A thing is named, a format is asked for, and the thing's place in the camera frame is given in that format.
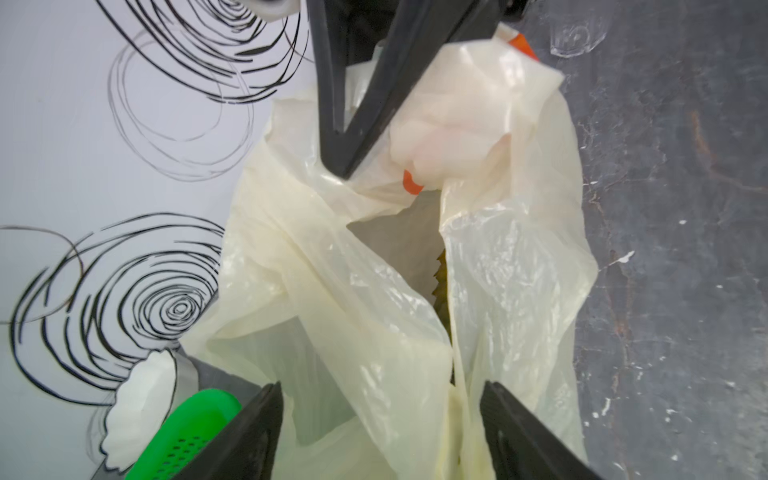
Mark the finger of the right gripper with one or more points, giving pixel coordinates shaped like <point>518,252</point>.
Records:
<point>328,32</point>
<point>413,32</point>

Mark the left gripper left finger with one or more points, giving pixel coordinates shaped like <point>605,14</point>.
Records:
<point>245,449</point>

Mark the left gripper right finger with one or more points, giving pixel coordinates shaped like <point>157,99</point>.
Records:
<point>520,445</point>

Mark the yellow plastic bag with oranges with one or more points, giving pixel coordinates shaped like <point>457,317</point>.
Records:
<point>326,284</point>

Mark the green plastic basket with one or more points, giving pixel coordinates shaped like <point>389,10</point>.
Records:
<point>184,434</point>

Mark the white scalloped bowl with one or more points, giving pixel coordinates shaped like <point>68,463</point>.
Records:
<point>155,387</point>

